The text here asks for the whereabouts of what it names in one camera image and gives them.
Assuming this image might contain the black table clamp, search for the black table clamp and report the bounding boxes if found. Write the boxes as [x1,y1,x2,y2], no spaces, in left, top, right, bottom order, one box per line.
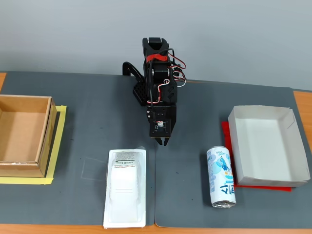
[122,61,143,82]

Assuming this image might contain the dark gray rubber mat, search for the dark gray rubber mat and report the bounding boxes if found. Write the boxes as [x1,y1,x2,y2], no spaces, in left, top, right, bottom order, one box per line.
[0,71,156,226]
[155,79,312,230]

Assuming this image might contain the red paper sheet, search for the red paper sheet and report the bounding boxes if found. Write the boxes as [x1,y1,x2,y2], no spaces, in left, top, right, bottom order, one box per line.
[221,120,292,193]

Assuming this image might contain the black perforated base block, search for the black perforated base block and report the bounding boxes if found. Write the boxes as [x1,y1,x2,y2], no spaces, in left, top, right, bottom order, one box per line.
[132,81,149,107]

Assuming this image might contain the brown cardboard box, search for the brown cardboard box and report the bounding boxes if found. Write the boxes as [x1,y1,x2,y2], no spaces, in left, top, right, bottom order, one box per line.
[0,94,58,178]

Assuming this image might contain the red white servo wires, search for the red white servo wires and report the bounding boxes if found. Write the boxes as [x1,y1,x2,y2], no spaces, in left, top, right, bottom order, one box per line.
[156,55,187,103]

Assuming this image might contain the gray paper box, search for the gray paper box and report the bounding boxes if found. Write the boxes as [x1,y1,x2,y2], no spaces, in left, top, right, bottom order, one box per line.
[228,105,311,188]

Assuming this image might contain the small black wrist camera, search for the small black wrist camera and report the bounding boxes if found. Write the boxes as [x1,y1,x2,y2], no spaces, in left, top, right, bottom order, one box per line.
[150,119,171,137]

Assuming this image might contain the white refill pouch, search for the white refill pouch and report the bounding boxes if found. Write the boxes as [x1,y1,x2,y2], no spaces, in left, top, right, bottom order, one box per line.
[102,146,147,229]

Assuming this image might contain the yellow masking tape frame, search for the yellow masking tape frame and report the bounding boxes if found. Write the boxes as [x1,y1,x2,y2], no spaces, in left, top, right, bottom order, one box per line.
[0,105,68,185]

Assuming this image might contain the white blue-labelled cup container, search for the white blue-labelled cup container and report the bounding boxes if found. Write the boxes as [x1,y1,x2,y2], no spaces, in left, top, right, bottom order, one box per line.
[206,145,236,209]

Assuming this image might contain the red tape strip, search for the red tape strip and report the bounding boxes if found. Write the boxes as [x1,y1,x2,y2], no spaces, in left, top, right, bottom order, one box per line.
[146,54,169,63]

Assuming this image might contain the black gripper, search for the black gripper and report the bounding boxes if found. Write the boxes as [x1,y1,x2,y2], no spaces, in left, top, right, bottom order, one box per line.
[146,104,178,147]

